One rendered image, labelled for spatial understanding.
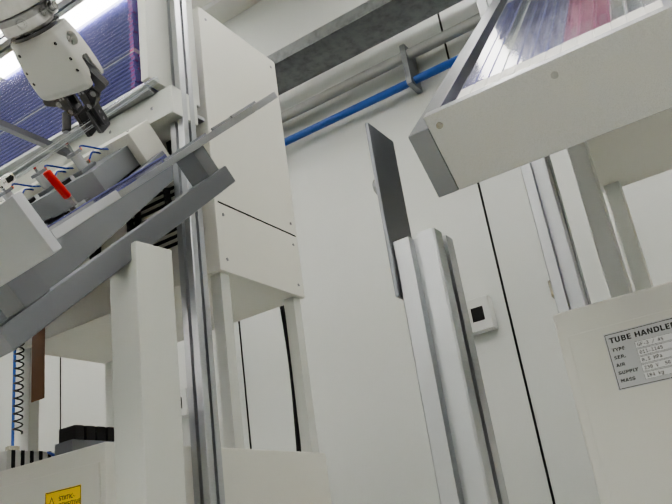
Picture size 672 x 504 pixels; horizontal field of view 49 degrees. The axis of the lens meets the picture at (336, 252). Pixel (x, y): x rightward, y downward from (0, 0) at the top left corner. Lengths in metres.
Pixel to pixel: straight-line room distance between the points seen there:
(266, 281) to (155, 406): 0.85
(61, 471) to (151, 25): 0.96
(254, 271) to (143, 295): 0.77
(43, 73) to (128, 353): 0.45
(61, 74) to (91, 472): 0.63
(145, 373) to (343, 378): 2.06
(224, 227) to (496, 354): 1.31
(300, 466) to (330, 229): 1.62
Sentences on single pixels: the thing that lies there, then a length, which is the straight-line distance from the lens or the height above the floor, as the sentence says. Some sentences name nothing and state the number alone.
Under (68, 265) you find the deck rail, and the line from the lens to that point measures 1.34.
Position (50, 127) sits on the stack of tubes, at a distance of 1.91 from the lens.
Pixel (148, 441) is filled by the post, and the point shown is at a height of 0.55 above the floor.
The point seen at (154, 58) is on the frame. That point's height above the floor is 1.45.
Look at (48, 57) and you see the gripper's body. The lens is 1.18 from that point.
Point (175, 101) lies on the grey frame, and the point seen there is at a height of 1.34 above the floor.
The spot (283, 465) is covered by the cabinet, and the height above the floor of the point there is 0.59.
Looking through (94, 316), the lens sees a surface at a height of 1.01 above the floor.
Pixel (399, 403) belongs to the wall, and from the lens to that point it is 2.83.
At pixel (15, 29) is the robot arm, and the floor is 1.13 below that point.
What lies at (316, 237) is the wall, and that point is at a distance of 3.17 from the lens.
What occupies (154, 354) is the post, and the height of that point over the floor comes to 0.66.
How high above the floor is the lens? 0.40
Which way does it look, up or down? 22 degrees up
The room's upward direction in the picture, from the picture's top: 9 degrees counter-clockwise
